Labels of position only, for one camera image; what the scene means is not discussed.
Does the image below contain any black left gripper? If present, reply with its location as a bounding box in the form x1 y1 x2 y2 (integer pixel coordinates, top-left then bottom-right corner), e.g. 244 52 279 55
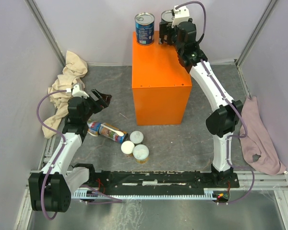
82 88 112 122

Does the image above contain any yellow labelled can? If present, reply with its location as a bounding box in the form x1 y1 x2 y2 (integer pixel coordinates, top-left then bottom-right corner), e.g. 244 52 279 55
87 119 101 137

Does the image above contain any blue tall tin can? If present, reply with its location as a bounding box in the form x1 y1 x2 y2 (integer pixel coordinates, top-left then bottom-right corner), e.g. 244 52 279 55
134 12 155 46

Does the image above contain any colourful can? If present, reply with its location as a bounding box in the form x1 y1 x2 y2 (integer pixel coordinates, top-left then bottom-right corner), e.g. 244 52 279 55
98 123 129 144

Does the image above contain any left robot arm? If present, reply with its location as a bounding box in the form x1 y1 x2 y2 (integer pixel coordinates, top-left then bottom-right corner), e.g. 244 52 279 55
28 85 112 219

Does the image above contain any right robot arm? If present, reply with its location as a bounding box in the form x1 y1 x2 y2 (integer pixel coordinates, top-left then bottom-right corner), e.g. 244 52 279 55
159 19 243 187

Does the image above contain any orange box counter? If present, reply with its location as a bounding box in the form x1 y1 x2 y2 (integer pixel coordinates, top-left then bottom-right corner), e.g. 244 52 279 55
132 36 192 126

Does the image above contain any beige crumpled cloth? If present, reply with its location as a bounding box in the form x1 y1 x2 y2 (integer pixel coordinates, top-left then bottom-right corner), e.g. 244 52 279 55
44 51 88 130

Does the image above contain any white lid small can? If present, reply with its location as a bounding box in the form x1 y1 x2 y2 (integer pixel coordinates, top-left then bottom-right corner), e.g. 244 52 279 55
121 140 135 157

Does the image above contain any grey lid can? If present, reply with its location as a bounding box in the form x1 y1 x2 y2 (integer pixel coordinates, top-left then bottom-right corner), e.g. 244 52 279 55
130 131 144 145

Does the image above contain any yellow can white lid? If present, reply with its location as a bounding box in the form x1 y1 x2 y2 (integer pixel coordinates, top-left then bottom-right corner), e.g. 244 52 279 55
133 144 149 164

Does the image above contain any mauve crumpled cloth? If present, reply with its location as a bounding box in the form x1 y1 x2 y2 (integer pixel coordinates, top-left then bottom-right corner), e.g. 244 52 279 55
240 96 286 175

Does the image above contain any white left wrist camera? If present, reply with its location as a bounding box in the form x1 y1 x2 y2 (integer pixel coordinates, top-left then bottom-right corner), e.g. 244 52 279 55
66 83 89 99

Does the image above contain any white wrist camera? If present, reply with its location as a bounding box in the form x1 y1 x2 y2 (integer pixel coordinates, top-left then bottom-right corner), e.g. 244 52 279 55
66 83 89 99
171 5 190 28

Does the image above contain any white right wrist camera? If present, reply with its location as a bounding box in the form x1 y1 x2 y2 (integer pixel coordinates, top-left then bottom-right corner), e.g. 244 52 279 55
171 5 190 28

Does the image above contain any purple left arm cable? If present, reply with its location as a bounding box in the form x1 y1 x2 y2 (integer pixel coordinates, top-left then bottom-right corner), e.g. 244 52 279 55
36 90 66 221

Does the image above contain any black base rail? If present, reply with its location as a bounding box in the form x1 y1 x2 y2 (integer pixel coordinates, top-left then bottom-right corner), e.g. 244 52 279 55
85 171 240 195

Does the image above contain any aluminium frame post right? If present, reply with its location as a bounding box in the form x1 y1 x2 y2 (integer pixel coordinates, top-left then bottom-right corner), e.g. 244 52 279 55
235 0 279 68

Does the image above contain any aluminium frame post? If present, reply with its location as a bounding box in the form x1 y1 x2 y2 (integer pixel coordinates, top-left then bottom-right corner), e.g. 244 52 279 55
235 0 279 68
25 0 65 67

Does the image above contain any aluminium frame post left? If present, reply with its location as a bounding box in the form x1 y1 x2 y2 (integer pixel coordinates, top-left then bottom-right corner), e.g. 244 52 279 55
25 0 65 67

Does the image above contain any light blue cable duct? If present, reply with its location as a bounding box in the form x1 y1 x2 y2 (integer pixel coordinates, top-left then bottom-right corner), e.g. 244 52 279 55
72 188 221 201

